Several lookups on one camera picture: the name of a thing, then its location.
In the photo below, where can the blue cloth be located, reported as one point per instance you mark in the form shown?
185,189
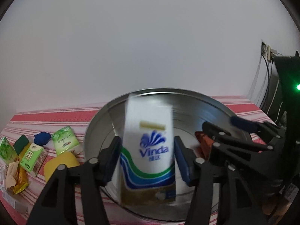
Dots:
42,138

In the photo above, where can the light green tissue pack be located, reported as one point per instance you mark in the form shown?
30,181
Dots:
64,140

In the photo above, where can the Vinda tissue pack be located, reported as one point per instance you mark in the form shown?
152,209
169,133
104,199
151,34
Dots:
148,172

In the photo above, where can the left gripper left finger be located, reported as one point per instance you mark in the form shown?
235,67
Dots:
56,203

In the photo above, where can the dark green scouring pad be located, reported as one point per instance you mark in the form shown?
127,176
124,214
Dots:
20,144

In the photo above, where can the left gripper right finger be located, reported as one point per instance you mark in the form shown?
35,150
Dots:
236,203

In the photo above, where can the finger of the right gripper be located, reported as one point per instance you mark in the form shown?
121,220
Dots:
265,130
221,136

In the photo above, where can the wall power socket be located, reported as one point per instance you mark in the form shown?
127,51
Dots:
264,50

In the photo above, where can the red striped bed sheet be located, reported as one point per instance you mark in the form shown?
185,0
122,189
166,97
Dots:
78,118

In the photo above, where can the round metal tin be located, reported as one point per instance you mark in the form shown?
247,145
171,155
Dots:
190,110

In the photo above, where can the green leaf tissue pack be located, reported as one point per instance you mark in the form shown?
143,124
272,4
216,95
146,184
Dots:
7,152

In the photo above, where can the white charger plug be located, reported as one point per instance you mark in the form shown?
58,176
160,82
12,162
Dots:
271,53

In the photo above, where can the red snack packet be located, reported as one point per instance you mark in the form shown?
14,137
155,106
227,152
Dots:
205,144

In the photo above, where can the green white tissue pack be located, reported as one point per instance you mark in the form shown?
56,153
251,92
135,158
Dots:
33,159

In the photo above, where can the gold snack packet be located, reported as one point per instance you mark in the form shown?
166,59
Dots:
16,178

